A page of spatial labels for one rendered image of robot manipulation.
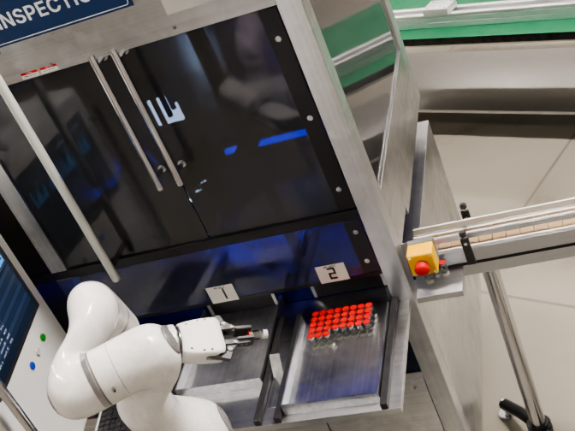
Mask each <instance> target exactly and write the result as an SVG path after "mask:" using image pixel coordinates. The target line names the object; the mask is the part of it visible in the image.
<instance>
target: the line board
mask: <svg viewBox="0 0 575 431"><path fill-rule="evenodd" d="M130 6H134V4H133V1H132V0H0V48H2V47H4V46H7V45H10V44H14V43H18V42H21V41H23V40H26V39H29V38H33V37H37V36H39V35H42V34H45V33H48V32H52V31H55V30H58V29H61V28H64V27H68V26H71V25H73V24H77V23H80V22H82V21H87V20H90V19H92V18H96V17H99V16H101V15H106V14H108V13H111V12H115V11H117V10H120V9H125V8H127V7H130Z"/></svg>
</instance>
